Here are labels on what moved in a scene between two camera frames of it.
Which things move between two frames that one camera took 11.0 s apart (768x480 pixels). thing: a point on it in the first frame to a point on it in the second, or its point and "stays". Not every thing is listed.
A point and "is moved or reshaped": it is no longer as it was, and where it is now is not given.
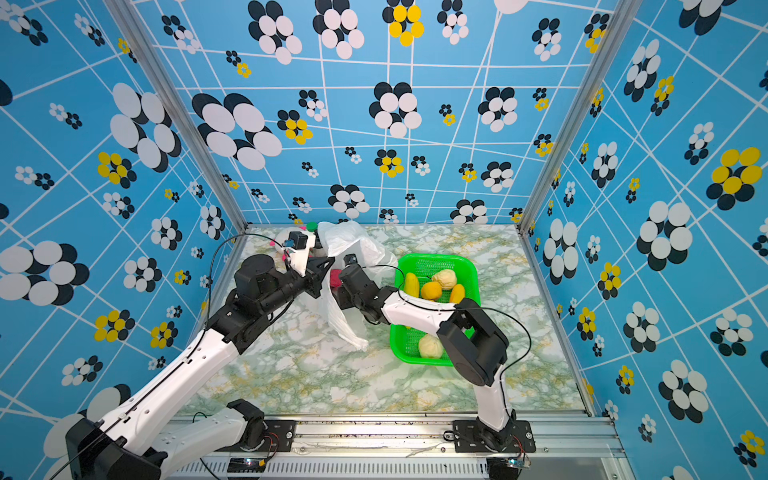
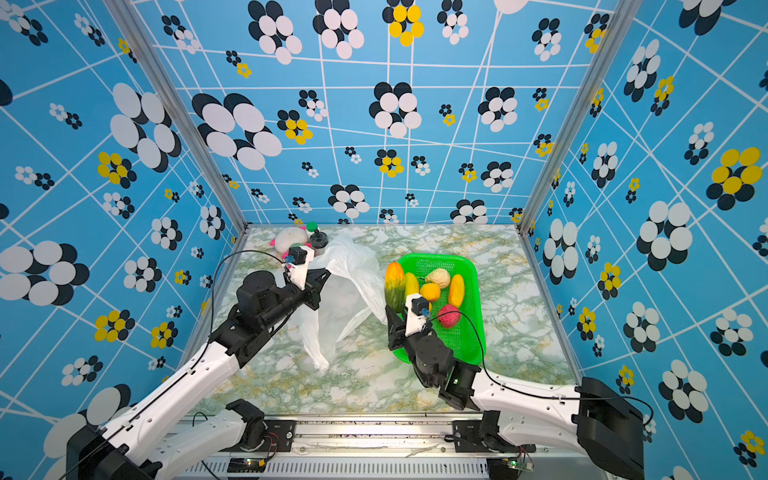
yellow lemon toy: (411, 285) stays
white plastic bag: (337, 240) is moved or reshaped
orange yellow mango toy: (431, 291) stays
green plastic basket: (404, 340) stays
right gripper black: (343, 297) to (398, 334)
